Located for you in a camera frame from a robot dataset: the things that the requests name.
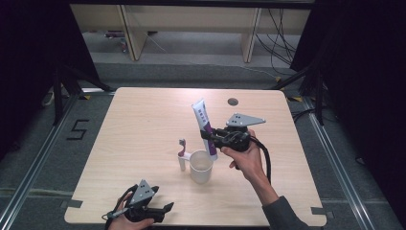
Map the black curtain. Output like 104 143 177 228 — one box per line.
0 0 101 162
289 0 406 221

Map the black metal stand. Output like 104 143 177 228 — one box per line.
52 64 115 127
270 62 326 127

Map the black floor cable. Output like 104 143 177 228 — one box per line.
291 107 317 125

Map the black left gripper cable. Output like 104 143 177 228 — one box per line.
101 183 138 230

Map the white object by stand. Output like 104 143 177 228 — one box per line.
40 90 56 107

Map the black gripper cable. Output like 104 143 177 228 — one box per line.
101 183 138 230
249 135 273 186

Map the white and purple toothpaste tube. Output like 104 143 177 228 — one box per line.
191 98 219 162

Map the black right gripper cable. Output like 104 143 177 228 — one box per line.
249 135 273 186

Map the white cup with holder handle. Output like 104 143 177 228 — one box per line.
176 149 214 185

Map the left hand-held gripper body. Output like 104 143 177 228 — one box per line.
124 178 160 223

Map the bundle of black cables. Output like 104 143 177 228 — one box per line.
255 8 299 77

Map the aluminium floor rail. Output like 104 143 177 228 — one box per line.
302 95 375 230
0 91 80 230

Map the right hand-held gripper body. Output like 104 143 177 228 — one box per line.
219 112 267 153

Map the pink and grey toothbrush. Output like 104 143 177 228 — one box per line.
177 137 188 158

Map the grey cable plug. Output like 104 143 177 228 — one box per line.
106 207 130 220

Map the person's left hand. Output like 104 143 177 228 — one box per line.
106 192 155 230

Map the small colourful floor item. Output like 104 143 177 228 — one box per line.
103 30 129 54

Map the person's right hand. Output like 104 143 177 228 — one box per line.
220 128 268 188

